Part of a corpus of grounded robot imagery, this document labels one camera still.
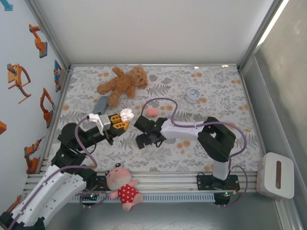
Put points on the white earbud charging case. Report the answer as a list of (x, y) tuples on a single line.
[(126, 115)]

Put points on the pink earbud charging case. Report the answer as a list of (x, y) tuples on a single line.
[(152, 112)]

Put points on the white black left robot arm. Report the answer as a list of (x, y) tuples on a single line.
[(55, 191)]

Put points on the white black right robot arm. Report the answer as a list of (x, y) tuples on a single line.
[(182, 129)]

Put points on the grey blue glasses case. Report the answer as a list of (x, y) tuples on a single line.
[(100, 105)]

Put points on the floral patterned table mat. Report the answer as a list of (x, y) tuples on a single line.
[(168, 163)]

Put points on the brown teddy bear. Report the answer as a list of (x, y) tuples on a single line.
[(124, 81)]

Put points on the small white round clock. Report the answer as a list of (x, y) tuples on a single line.
[(193, 94)]

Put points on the pink plush pig toy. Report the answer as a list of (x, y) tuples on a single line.
[(127, 191)]

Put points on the small circuit board green light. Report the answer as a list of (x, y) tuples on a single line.
[(91, 196), (226, 194)]

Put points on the white tissue box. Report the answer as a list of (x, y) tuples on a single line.
[(268, 177)]

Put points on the aluminium side frame rail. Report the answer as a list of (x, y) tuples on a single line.
[(57, 112), (251, 100)]

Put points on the wide aluminium frame rail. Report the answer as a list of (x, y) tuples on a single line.
[(168, 182)]

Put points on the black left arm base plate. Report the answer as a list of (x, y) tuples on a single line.
[(102, 180)]

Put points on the blue conveyor wall sticker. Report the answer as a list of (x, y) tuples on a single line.
[(57, 75)]

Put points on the thin aluminium frame rail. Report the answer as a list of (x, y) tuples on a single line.
[(153, 64)]

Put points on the orange block wall sticker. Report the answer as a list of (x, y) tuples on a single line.
[(2, 128)]

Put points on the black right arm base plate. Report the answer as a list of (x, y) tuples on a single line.
[(204, 182)]

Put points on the orange gripper claw wall sticker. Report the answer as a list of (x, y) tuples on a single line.
[(18, 79)]

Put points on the orange crane wall sticker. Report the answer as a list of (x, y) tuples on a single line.
[(15, 203)]

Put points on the aluminium frame post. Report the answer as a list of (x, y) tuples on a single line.
[(261, 33), (48, 33)]

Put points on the blue machine wall sticker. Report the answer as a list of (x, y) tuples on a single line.
[(8, 6)]

